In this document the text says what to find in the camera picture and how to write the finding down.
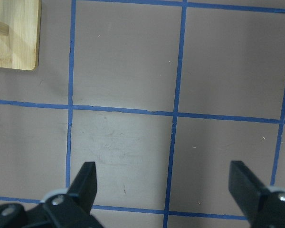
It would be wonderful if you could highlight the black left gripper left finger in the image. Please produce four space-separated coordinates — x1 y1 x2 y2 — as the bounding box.
40 161 97 228

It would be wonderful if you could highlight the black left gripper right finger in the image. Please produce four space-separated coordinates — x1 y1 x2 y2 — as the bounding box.
228 161 285 228

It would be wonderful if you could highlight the bamboo mug tree stand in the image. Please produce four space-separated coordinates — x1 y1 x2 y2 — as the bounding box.
0 0 42 71

